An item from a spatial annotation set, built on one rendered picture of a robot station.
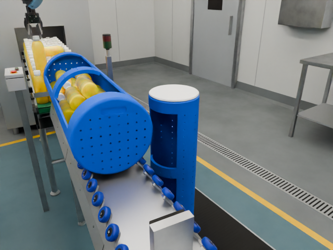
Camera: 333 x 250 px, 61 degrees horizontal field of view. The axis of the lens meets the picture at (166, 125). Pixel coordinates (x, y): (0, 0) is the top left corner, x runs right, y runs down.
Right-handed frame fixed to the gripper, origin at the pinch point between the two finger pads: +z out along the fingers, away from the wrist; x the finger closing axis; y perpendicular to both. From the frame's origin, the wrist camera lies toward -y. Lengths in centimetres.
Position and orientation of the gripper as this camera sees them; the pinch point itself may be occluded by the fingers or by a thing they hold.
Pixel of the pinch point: (35, 37)
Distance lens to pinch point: 195.3
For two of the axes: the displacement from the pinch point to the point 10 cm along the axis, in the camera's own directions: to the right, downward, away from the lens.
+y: 4.5, 3.7, -8.1
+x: 8.9, -1.9, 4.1
